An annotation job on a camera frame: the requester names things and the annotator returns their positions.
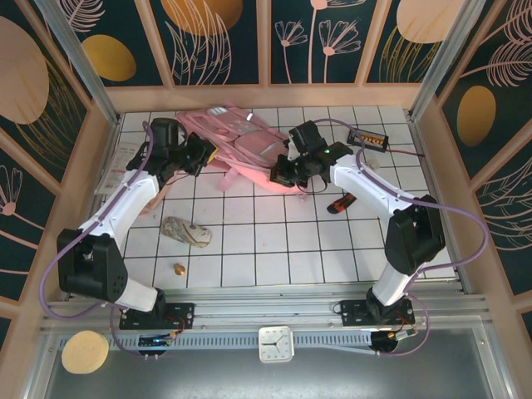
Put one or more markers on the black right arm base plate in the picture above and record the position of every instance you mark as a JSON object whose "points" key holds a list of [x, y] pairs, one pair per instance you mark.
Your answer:
{"points": [[353, 311]]}

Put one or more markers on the aluminium frame post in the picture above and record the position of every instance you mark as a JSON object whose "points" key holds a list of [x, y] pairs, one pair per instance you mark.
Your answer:
{"points": [[449, 62], [81, 62]]}

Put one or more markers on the aluminium mounting rail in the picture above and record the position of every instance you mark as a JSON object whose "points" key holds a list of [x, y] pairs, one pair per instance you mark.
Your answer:
{"points": [[266, 309]]}

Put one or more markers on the black board with orange connectors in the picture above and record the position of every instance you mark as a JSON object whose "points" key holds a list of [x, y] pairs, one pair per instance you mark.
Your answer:
{"points": [[367, 138]]}

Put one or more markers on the pink school backpack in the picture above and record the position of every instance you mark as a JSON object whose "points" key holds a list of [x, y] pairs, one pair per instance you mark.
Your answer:
{"points": [[253, 145]]}

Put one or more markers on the white square clock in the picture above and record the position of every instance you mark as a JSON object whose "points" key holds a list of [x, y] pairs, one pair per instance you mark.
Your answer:
{"points": [[277, 345]]}

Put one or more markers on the white packet with red print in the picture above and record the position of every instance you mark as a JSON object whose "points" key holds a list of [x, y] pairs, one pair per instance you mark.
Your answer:
{"points": [[114, 174]]}

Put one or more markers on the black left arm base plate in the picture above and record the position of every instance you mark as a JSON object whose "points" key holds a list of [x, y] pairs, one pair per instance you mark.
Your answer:
{"points": [[183, 311]]}

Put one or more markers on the orange black utility knife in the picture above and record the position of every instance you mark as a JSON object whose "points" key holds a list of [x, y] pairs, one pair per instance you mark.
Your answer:
{"points": [[343, 203]]}

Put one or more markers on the round yellow sponge disc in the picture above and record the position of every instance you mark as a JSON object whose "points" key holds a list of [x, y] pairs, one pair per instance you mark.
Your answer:
{"points": [[85, 351]]}

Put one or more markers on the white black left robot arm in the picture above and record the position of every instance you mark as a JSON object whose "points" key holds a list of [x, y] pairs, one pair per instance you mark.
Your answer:
{"points": [[120, 199]]}

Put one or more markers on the small black controller board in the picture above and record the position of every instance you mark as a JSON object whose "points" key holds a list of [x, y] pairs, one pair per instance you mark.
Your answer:
{"points": [[156, 340]]}

